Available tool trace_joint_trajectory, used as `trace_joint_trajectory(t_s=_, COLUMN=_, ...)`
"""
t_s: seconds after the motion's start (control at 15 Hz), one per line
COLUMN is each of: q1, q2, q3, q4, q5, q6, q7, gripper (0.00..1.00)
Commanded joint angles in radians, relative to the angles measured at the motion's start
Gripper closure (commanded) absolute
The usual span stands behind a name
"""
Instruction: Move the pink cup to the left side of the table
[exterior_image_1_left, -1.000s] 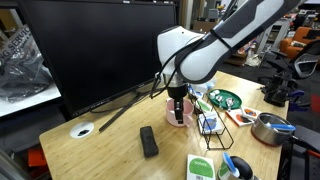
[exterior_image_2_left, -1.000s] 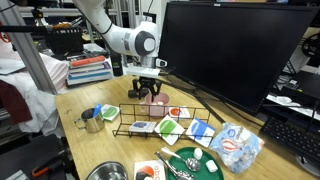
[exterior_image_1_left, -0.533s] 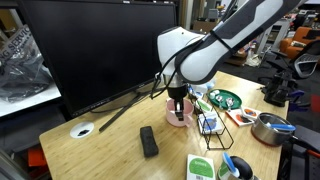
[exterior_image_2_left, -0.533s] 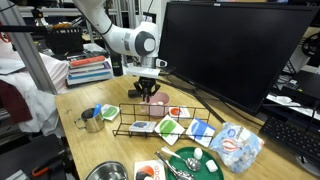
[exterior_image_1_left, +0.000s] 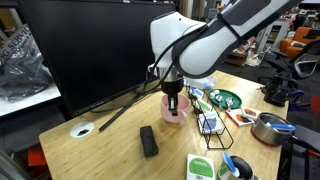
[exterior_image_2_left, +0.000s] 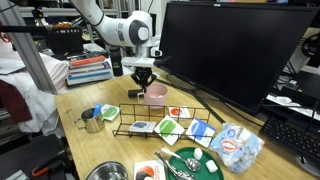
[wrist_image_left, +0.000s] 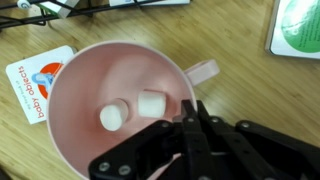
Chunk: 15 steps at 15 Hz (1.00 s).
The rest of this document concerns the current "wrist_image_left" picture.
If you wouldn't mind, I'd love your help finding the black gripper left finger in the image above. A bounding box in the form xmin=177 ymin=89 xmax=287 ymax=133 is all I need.
xmin=88 ymin=99 xmax=214 ymax=180

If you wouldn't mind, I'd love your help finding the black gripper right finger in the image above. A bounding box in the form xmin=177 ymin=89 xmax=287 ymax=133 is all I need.
xmin=196 ymin=99 xmax=320 ymax=180

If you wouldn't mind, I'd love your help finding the pink plastic cup with handle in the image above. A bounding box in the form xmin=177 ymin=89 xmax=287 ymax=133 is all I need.
xmin=45 ymin=40 xmax=221 ymax=180

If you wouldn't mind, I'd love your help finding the white marshmallow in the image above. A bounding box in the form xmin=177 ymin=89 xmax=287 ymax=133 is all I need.
xmin=137 ymin=89 xmax=167 ymax=119
xmin=99 ymin=98 xmax=130 ymax=132

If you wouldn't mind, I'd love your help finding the green and white container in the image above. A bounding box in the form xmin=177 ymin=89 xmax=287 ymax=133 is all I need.
xmin=264 ymin=0 xmax=320 ymax=60

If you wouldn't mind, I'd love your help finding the white baby objects book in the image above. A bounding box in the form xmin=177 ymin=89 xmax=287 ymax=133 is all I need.
xmin=5 ymin=44 xmax=78 ymax=125

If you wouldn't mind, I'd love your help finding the white card with green patch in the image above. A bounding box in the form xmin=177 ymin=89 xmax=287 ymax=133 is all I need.
xmin=38 ymin=0 xmax=81 ymax=19

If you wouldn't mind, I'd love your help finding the black wire rack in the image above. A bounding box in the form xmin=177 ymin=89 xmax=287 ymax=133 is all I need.
xmin=0 ymin=0 xmax=168 ymax=29

